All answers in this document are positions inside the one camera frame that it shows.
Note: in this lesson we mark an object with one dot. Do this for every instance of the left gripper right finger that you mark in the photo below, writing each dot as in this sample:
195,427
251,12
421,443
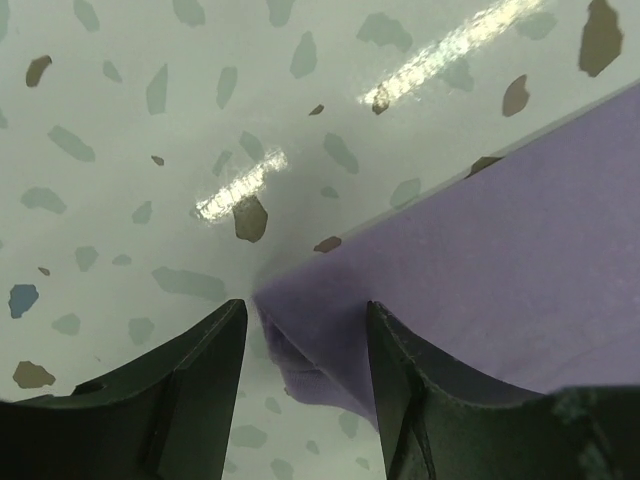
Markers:
439,418

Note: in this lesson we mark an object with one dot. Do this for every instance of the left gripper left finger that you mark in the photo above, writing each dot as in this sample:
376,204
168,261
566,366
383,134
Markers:
165,415

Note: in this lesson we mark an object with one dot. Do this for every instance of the purple t shirt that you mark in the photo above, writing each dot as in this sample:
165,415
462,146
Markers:
527,270

